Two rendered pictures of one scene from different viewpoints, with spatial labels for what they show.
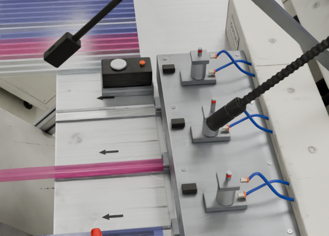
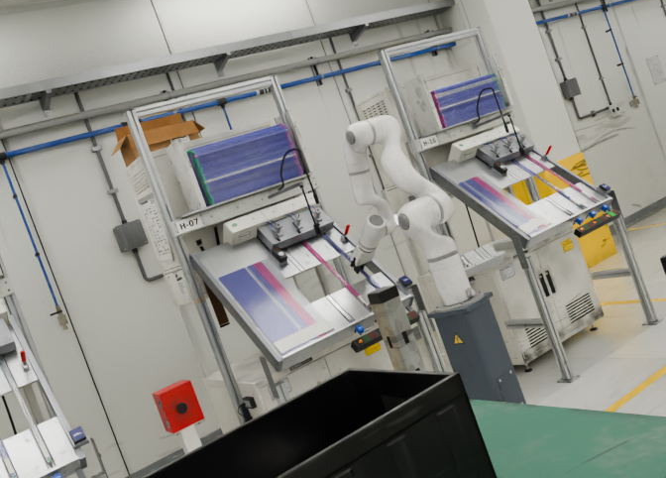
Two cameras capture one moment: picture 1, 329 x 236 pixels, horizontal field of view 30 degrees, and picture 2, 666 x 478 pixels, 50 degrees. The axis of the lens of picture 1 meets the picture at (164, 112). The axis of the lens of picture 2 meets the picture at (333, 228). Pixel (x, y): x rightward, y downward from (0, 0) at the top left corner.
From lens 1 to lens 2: 315 cm
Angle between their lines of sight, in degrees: 82
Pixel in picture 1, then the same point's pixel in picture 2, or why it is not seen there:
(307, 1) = (234, 210)
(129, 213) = (323, 244)
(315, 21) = (244, 207)
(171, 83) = (283, 237)
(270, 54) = (261, 217)
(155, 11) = (233, 266)
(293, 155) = (297, 207)
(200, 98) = (285, 230)
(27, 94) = not seen: outside the picture
